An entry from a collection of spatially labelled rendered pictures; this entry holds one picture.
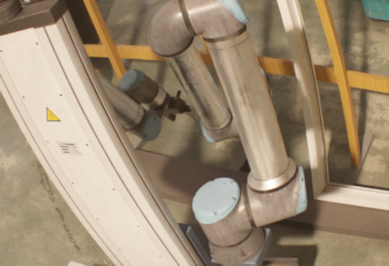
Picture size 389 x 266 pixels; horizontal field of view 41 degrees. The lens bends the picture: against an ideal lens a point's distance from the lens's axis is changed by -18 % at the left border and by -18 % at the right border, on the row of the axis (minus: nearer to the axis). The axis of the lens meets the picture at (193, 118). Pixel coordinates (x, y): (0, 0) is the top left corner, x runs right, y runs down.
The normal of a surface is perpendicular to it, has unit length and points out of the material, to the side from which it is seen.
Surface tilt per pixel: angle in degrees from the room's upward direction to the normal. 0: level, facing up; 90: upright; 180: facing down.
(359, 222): 0
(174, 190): 0
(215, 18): 80
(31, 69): 90
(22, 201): 0
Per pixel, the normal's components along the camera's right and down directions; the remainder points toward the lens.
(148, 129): 0.70, 0.32
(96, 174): -0.35, 0.69
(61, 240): -0.32, -0.73
